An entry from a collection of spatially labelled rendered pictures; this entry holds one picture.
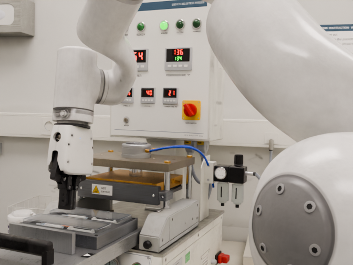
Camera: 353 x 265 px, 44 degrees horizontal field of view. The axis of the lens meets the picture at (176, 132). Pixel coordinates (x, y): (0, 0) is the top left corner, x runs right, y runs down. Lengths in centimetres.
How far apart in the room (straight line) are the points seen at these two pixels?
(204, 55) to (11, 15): 92
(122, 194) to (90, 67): 34
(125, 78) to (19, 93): 110
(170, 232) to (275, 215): 74
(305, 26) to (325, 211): 21
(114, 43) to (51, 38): 109
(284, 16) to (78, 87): 56
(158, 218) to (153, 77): 47
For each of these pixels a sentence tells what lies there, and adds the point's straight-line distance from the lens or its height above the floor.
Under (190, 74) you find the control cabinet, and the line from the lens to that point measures 124.
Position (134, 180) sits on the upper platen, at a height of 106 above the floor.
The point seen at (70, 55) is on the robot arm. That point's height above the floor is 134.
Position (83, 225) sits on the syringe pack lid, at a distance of 90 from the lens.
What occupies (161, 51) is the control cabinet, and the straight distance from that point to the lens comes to 128.
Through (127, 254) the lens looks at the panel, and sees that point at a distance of 99.
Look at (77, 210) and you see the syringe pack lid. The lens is 102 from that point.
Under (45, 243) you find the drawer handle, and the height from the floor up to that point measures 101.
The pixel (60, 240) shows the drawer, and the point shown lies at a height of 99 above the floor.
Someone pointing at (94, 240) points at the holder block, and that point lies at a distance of 86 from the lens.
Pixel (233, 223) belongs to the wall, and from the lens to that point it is 170.
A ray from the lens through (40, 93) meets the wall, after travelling 190.
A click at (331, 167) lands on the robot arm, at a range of 27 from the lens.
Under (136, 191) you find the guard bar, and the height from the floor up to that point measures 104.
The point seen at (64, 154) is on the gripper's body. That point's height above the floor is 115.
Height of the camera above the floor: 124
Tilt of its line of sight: 3 degrees down
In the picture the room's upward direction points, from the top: 1 degrees clockwise
